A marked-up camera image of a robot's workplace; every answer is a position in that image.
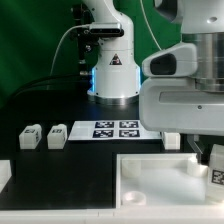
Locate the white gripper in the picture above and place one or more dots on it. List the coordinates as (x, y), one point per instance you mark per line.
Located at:
(174, 105)

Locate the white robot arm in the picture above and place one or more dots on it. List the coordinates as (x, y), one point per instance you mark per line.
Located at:
(117, 79)

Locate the white marker sheet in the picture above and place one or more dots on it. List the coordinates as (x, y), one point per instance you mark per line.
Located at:
(111, 130)

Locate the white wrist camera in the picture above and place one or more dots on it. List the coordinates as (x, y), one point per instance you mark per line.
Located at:
(179, 60)

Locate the black camera on stand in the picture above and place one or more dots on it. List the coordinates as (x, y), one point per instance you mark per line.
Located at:
(107, 30)

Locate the white front rail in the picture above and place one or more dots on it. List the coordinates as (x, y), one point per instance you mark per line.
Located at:
(148, 216)

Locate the white obstacle left bracket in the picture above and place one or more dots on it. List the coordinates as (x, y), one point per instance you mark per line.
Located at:
(5, 173)

